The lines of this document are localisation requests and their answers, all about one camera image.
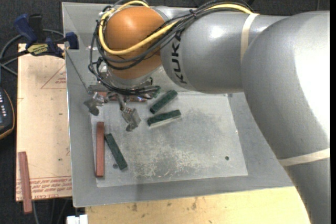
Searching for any dark green flat block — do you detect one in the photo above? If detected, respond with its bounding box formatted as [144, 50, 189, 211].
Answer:
[146, 109, 182, 129]
[104, 133, 129, 171]
[149, 89, 179, 115]

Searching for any brown cardboard board red print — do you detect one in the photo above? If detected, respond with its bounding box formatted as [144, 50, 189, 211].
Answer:
[15, 43, 73, 202]

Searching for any grey metal bin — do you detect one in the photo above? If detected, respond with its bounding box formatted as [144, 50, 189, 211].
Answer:
[61, 2, 299, 208]

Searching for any red-brown flat block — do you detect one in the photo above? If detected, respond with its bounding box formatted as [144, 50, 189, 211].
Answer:
[17, 151, 34, 215]
[94, 121, 106, 178]

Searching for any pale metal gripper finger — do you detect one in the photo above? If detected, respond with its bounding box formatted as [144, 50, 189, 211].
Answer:
[121, 106, 142, 132]
[83, 91, 106, 116]

